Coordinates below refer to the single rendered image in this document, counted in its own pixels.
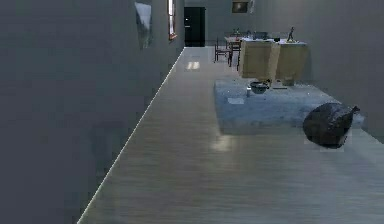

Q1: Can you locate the dark small statue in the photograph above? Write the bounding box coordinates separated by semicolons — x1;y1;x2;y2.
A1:
286;26;297;43

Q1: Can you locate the tan wooden cabinet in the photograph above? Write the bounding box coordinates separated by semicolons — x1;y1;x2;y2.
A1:
275;41;309;82
238;39;282;82

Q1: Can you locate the black garbage bag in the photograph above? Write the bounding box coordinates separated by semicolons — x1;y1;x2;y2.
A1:
302;102;361;148

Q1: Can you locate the black room door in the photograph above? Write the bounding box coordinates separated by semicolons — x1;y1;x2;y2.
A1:
183;6;206;48

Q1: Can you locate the grey stone counter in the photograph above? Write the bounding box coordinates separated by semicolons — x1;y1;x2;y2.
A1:
213;78;365;130

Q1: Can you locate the dark round pot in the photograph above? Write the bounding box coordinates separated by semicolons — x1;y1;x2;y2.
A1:
249;81;270;95

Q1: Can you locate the brown dining table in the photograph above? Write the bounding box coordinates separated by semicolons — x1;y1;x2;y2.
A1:
224;35;243;53

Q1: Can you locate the dark framed wall picture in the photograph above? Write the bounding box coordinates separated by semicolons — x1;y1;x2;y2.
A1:
231;1;250;14

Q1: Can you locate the dark wooden chair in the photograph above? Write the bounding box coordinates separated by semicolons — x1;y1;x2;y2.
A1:
229;40;242;71
214;37;233;64

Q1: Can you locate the red framed window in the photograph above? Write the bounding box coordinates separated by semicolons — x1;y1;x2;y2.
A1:
167;0;178;41

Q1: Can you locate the grey framed wall picture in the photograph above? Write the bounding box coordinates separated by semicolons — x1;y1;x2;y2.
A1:
134;1;154;50

